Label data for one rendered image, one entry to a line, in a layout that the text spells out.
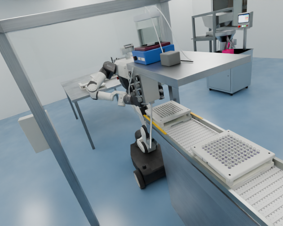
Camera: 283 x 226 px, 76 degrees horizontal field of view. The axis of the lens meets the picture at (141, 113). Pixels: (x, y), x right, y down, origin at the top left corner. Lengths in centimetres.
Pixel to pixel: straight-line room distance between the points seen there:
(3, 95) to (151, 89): 533
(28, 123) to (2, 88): 475
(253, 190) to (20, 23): 132
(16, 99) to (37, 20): 501
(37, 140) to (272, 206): 131
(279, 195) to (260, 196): 6
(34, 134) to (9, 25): 65
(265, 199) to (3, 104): 601
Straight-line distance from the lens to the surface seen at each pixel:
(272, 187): 90
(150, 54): 107
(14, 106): 617
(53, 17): 120
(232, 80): 374
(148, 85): 110
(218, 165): 84
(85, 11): 121
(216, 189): 88
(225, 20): 493
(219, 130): 113
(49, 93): 605
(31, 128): 138
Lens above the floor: 154
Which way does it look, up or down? 25 degrees down
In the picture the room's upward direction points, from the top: 13 degrees counter-clockwise
